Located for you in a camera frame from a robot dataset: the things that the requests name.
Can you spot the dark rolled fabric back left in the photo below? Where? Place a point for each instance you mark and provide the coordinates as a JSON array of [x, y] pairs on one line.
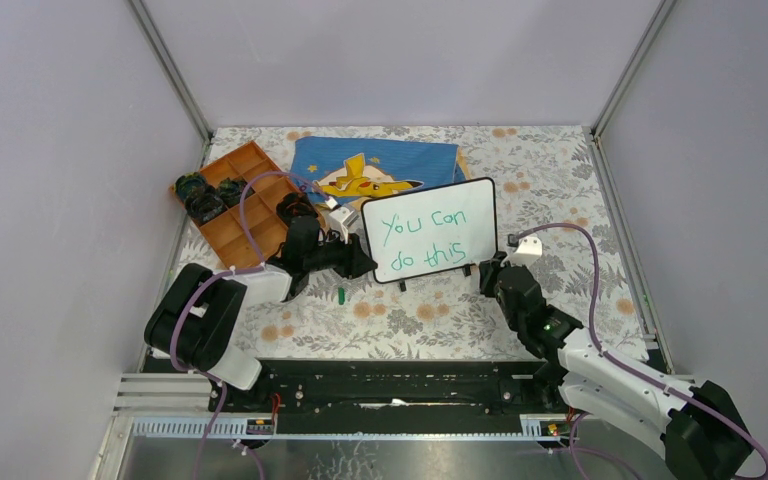
[[189, 184]]

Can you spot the dark rolled fabric orange pattern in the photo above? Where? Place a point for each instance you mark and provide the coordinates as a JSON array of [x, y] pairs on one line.
[[295, 205]]

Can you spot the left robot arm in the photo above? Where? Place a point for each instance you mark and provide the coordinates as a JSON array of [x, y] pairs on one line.
[[194, 321]]

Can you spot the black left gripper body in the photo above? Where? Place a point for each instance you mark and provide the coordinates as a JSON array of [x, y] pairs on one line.
[[335, 257]]

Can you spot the blue Pikachu cloth bag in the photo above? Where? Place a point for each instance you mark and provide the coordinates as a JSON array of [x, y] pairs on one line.
[[360, 169]]

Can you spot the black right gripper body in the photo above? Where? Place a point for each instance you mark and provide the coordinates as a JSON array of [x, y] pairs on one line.
[[488, 287]]

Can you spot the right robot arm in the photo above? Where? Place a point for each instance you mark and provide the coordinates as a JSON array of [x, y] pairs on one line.
[[695, 429]]

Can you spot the dark green rolled fabric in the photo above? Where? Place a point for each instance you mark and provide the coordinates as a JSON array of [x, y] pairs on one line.
[[232, 190]]

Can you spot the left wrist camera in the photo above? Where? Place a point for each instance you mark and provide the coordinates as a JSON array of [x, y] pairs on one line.
[[340, 218]]

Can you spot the wooden compartment tray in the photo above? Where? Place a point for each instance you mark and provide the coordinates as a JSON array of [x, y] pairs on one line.
[[253, 223]]

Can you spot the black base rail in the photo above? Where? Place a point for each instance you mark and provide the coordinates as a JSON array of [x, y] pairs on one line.
[[394, 397]]

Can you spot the dark rolled fabric front left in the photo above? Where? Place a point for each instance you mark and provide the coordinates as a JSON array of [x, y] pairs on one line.
[[202, 207]]

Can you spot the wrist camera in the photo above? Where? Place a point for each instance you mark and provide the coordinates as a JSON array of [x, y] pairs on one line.
[[340, 218], [525, 249]]

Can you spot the white whiteboard black frame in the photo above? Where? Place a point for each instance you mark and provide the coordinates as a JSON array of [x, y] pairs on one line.
[[430, 231]]

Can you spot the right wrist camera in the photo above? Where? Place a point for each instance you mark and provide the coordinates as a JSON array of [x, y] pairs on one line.
[[525, 249]]

